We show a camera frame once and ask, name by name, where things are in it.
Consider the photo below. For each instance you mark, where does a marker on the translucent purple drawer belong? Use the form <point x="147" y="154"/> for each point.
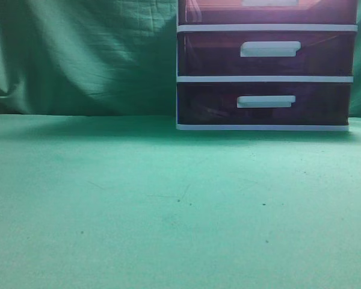
<point x="266" y="53"/>
<point x="215" y="103"/>
<point x="208" y="12"/>

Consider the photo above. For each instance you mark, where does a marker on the green table mat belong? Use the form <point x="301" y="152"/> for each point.
<point x="131" y="202"/>

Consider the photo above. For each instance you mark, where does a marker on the green backdrop cloth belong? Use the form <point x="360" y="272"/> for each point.
<point x="88" y="58"/>

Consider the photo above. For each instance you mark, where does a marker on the white plastic drawer cabinet frame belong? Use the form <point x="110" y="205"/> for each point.
<point x="263" y="101"/>

